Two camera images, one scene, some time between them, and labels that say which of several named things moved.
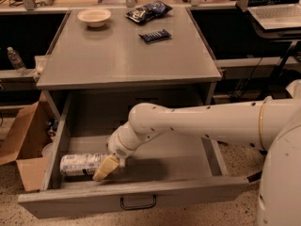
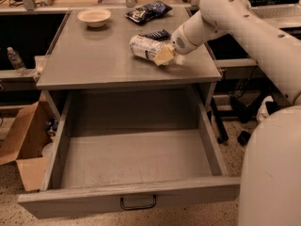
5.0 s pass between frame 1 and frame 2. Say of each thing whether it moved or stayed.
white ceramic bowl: stayed
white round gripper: moved
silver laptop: stayed
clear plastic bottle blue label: moved
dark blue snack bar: stayed
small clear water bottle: stayed
